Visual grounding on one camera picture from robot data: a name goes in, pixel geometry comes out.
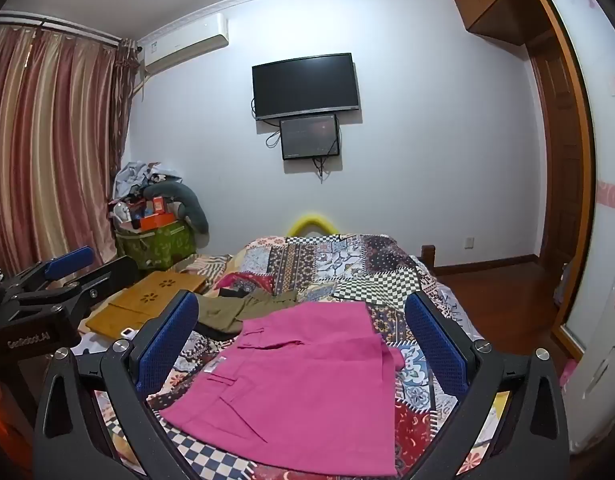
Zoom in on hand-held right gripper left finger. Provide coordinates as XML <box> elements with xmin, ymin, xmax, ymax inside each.
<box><xmin>32</xmin><ymin>290</ymin><xmax>219</xmax><ymax>480</ymax></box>

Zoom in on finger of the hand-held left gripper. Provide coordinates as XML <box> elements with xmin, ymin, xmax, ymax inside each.
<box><xmin>16</xmin><ymin>255</ymin><xmax>139</xmax><ymax>312</ymax></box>
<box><xmin>2</xmin><ymin>246</ymin><xmax>95</xmax><ymax>295</ymax></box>

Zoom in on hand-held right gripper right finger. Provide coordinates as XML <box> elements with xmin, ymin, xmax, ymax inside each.
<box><xmin>396</xmin><ymin>290</ymin><xmax>571</xmax><ymax>480</ymax></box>

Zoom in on pink pants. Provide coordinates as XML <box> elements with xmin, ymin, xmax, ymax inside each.
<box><xmin>158</xmin><ymin>301</ymin><xmax>405</xmax><ymax>476</ymax></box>

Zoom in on olive green pants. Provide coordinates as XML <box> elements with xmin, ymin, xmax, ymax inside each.
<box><xmin>194</xmin><ymin>287</ymin><xmax>301</xmax><ymax>336</ymax></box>

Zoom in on brown cardboard box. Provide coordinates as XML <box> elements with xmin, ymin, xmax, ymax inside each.
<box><xmin>85</xmin><ymin>270</ymin><xmax>209</xmax><ymax>339</ymax></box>

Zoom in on green storage box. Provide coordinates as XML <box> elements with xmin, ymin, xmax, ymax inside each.
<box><xmin>115</xmin><ymin>222</ymin><xmax>197</xmax><ymax>272</ymax></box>

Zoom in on orange box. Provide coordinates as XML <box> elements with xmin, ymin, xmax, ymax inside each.
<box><xmin>139</xmin><ymin>212</ymin><xmax>178</xmax><ymax>231</ymax></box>

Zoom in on red patterned cloth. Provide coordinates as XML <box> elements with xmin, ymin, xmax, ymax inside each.
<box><xmin>215</xmin><ymin>271</ymin><xmax>274</xmax><ymax>294</ymax></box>

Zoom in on pile of clothes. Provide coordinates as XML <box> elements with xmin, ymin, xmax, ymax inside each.
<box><xmin>112</xmin><ymin>160</ymin><xmax>184</xmax><ymax>202</ymax></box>

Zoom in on patchwork printed blanket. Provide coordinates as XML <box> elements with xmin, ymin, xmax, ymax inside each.
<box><xmin>72</xmin><ymin>232</ymin><xmax>513</xmax><ymax>480</ymax></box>

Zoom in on striped pink curtain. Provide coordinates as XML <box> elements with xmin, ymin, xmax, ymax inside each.
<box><xmin>0</xmin><ymin>25</ymin><xmax>139</xmax><ymax>281</ymax></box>

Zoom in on grey cloth bundle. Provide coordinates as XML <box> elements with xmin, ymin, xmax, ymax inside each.
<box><xmin>554</xmin><ymin>260</ymin><xmax>574</xmax><ymax>307</ymax></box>

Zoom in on white cabinet with stickers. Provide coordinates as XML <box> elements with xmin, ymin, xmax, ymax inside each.
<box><xmin>566</xmin><ymin>267</ymin><xmax>615</xmax><ymax>457</ymax></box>

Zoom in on yellow curved foam tube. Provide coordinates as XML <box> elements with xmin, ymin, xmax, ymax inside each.
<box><xmin>287</xmin><ymin>213</ymin><xmax>339</xmax><ymax>237</ymax></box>

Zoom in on curtain rod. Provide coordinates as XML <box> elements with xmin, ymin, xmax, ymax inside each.
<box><xmin>0</xmin><ymin>14</ymin><xmax>124</xmax><ymax>45</ymax></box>

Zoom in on white air conditioner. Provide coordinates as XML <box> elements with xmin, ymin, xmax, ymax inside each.
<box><xmin>138</xmin><ymin>12</ymin><xmax>230</xmax><ymax>74</ymax></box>

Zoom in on wooden overhead cabinet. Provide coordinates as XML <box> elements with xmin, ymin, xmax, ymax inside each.
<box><xmin>450</xmin><ymin>0</ymin><xmax>547</xmax><ymax>47</ymax></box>

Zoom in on black cable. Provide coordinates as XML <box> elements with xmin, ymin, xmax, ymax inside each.
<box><xmin>265</xmin><ymin>129</ymin><xmax>334</xmax><ymax>184</ymax></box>

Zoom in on small black wall monitor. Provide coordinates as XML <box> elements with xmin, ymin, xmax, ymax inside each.
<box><xmin>280</xmin><ymin>114</ymin><xmax>343</xmax><ymax>161</ymax></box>

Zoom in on wooden door frame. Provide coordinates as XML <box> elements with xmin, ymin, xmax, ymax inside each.
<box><xmin>524</xmin><ymin>0</ymin><xmax>597</xmax><ymax>361</ymax></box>

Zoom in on black wall television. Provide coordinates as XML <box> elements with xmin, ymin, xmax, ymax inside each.
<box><xmin>252</xmin><ymin>52</ymin><xmax>361</xmax><ymax>122</ymax></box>

